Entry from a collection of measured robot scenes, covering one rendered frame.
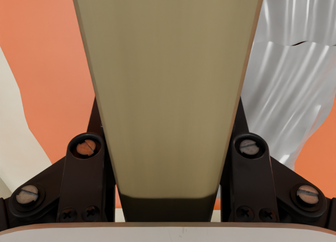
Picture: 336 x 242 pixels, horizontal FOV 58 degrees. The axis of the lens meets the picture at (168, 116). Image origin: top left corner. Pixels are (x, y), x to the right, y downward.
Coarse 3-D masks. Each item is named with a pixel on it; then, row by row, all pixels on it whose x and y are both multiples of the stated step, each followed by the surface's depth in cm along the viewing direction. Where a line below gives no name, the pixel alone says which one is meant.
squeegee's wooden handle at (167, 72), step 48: (96, 0) 4; (144, 0) 4; (192, 0) 4; (240, 0) 4; (96, 48) 5; (144, 48) 5; (192, 48) 5; (240, 48) 5; (96, 96) 6; (144, 96) 5; (192, 96) 5; (144, 144) 6; (192, 144) 6; (144, 192) 8; (192, 192) 8
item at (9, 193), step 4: (0, 180) 27; (0, 184) 27; (4, 184) 28; (0, 188) 27; (4, 188) 28; (8, 188) 28; (0, 192) 27; (4, 192) 28; (8, 192) 28; (0, 196) 27; (4, 196) 28; (8, 196) 28
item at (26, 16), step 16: (0, 0) 15; (16, 0) 15; (32, 0) 15; (48, 0) 15; (64, 0) 15; (0, 16) 16; (16, 16) 16; (32, 16) 16; (48, 16) 16; (64, 16) 16; (0, 32) 16; (16, 32) 16; (32, 32) 16; (48, 32) 16; (64, 32) 16
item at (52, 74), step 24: (24, 48) 17; (48, 48) 17; (72, 48) 17; (24, 72) 18; (48, 72) 18; (72, 72) 18; (24, 96) 20; (48, 96) 20; (72, 96) 20; (48, 120) 22; (72, 120) 22; (48, 144) 24; (312, 144) 23; (312, 168) 26
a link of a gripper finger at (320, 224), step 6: (330, 204) 9; (282, 210) 9; (330, 210) 9; (282, 216) 9; (288, 216) 9; (324, 216) 9; (330, 216) 9; (282, 222) 9; (288, 222) 9; (294, 222) 9; (300, 222) 9; (306, 222) 9; (312, 222) 9; (318, 222) 9; (324, 222) 9; (330, 222) 9; (330, 228) 9
